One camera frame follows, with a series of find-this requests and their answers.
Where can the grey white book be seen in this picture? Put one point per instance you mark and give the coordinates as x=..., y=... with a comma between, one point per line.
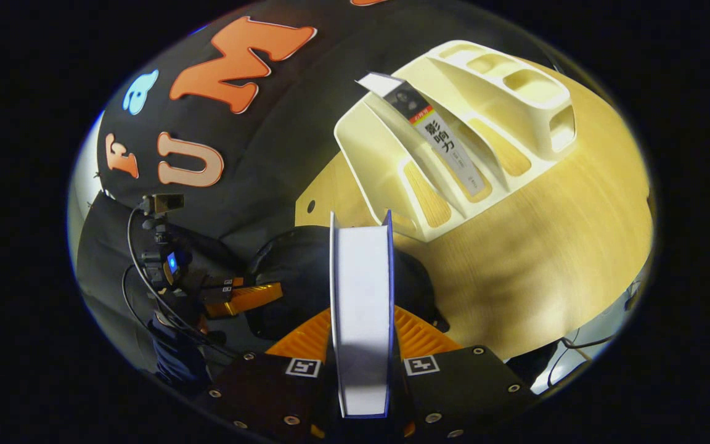
x=441, y=139

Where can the blue book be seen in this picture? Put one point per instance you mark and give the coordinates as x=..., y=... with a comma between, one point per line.
x=362, y=308

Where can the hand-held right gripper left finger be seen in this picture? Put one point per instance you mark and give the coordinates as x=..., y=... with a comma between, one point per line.
x=269, y=388

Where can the white bookshelf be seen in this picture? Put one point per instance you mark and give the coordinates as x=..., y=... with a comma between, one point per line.
x=515, y=105

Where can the black schoolbag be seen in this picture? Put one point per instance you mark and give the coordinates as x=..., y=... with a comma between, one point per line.
x=299, y=277

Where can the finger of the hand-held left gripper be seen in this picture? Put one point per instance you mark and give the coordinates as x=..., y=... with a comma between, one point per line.
x=216, y=282
x=238, y=301

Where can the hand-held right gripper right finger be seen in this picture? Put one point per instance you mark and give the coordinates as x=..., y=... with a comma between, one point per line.
x=453, y=388

